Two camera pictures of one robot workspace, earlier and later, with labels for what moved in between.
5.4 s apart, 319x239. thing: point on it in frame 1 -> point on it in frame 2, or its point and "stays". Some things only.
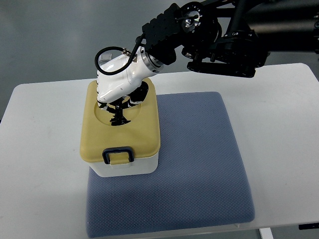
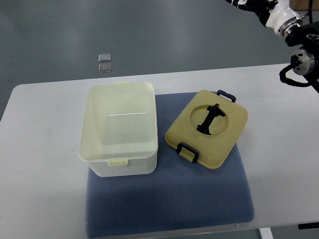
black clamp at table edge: [308, 226] stays
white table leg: [266, 233] stays
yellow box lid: [137, 140] -> [208, 128]
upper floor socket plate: [105, 58] stays
